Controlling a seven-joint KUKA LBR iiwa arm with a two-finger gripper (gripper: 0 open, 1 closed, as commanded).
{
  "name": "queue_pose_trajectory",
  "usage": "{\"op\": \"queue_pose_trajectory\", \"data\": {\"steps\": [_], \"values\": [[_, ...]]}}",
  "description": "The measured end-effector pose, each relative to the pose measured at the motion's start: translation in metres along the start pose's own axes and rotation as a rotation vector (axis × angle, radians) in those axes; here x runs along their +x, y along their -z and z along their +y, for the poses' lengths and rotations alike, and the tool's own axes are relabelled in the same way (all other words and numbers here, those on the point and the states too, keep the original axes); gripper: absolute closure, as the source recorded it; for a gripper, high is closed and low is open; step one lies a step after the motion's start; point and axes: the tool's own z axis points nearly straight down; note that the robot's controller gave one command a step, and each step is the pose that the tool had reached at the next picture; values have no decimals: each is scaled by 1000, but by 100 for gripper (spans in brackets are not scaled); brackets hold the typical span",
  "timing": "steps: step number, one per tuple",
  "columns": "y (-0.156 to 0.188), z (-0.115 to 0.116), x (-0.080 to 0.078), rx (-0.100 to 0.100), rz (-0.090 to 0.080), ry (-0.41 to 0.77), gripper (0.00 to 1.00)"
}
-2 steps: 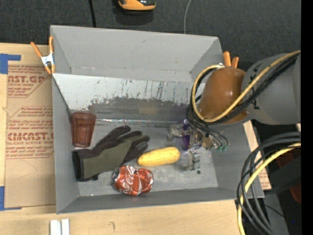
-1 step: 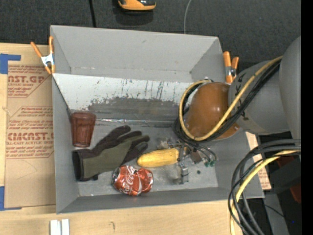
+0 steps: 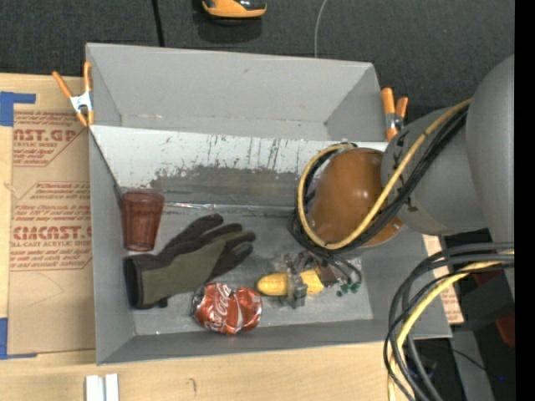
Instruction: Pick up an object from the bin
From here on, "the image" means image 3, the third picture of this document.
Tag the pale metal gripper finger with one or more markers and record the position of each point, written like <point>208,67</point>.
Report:
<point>298,295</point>
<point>296,266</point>

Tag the yellow toy corn cob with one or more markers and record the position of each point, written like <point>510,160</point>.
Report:
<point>272,284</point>

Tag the crushed red soda can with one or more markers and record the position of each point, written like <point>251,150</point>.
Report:
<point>225,307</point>

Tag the brown and olive glove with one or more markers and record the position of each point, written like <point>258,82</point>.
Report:
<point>184,261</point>

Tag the red-brown plastic cup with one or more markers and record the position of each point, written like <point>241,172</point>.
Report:
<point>141,221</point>

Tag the grey metal bin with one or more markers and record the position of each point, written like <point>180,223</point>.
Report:
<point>234,94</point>

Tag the brown cardboard board, red print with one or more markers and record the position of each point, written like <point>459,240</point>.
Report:
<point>50,265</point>

